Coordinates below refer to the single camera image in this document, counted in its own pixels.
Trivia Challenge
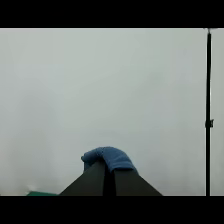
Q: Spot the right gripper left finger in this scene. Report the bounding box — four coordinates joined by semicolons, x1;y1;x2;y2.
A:
59;159;108;197

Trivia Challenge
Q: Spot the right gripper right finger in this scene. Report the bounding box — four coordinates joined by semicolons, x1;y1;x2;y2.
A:
111;167;164;197

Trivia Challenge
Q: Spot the blue shirt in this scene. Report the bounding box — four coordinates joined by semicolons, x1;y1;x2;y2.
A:
80;145;139;175

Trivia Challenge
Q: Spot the black stand pole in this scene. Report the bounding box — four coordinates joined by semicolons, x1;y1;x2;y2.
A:
203;28;216;197

